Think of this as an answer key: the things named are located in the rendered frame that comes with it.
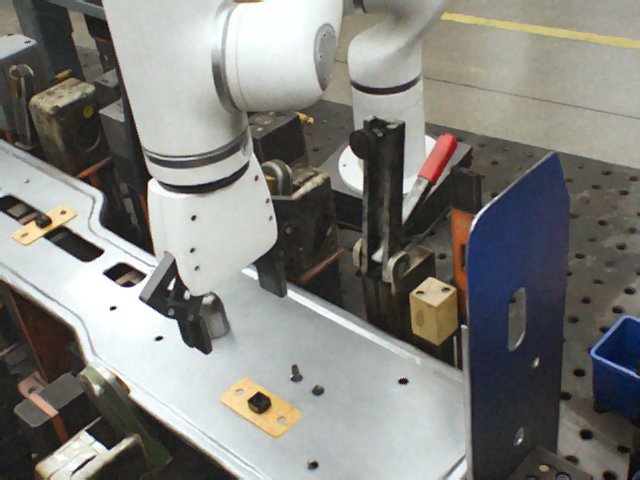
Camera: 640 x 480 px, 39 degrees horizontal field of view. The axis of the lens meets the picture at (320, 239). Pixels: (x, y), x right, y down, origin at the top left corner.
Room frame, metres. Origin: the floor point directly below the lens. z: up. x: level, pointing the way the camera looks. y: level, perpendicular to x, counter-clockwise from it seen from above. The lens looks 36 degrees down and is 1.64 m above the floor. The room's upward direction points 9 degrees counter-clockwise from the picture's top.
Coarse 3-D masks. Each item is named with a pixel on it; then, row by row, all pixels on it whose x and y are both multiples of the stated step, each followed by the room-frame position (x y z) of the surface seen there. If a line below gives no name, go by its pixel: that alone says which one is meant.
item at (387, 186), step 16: (368, 128) 0.76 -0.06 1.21; (384, 128) 0.76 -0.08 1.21; (400, 128) 0.75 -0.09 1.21; (352, 144) 0.74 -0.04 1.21; (368, 144) 0.73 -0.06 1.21; (384, 144) 0.76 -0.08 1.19; (400, 144) 0.75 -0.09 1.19; (368, 160) 0.76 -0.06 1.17; (384, 160) 0.75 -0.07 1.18; (400, 160) 0.75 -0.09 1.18; (368, 176) 0.76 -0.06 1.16; (384, 176) 0.75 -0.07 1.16; (400, 176) 0.75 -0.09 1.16; (368, 192) 0.75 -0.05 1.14; (384, 192) 0.75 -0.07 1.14; (400, 192) 0.74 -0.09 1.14; (368, 208) 0.75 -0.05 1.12; (384, 208) 0.74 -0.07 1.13; (400, 208) 0.74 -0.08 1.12; (368, 224) 0.75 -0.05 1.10; (384, 224) 0.73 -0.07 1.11; (400, 224) 0.74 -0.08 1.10; (368, 240) 0.75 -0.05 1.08; (384, 240) 0.73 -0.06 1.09; (400, 240) 0.74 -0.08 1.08; (368, 256) 0.75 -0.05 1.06; (384, 256) 0.73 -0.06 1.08; (384, 272) 0.73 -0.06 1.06
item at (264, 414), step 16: (240, 384) 0.65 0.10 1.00; (256, 384) 0.65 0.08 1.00; (224, 400) 0.63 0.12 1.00; (240, 400) 0.63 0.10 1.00; (256, 400) 0.62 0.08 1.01; (272, 400) 0.62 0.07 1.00; (256, 416) 0.61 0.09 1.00; (272, 416) 0.60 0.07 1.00; (288, 416) 0.60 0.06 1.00; (272, 432) 0.58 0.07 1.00
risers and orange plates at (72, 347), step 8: (72, 344) 0.90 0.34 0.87; (72, 352) 0.89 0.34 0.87; (72, 360) 0.90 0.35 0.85; (80, 360) 0.88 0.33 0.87; (72, 368) 0.90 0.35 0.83; (80, 368) 0.89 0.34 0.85; (96, 408) 0.88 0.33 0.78; (208, 464) 0.79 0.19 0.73; (208, 472) 0.79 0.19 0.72; (216, 472) 0.78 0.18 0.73; (224, 472) 0.78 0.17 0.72
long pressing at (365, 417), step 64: (0, 192) 1.10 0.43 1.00; (64, 192) 1.08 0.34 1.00; (0, 256) 0.94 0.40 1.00; (64, 256) 0.92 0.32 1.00; (128, 256) 0.90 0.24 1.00; (64, 320) 0.80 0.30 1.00; (128, 320) 0.78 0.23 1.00; (256, 320) 0.75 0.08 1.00; (320, 320) 0.73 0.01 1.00; (128, 384) 0.68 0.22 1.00; (192, 384) 0.66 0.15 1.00; (320, 384) 0.64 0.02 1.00; (384, 384) 0.63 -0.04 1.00; (448, 384) 0.61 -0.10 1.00; (192, 448) 0.59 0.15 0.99; (256, 448) 0.57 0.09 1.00; (320, 448) 0.56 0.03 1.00; (384, 448) 0.55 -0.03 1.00; (448, 448) 0.54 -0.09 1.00
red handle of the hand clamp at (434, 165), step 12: (444, 144) 0.82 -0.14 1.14; (456, 144) 0.82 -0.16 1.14; (432, 156) 0.81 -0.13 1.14; (444, 156) 0.81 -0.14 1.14; (432, 168) 0.80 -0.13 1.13; (444, 168) 0.80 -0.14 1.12; (420, 180) 0.80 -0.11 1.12; (432, 180) 0.79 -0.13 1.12; (420, 192) 0.78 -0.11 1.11; (408, 204) 0.78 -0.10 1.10; (420, 204) 0.78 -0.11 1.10; (408, 216) 0.77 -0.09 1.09; (408, 228) 0.76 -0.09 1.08; (372, 252) 0.75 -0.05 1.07
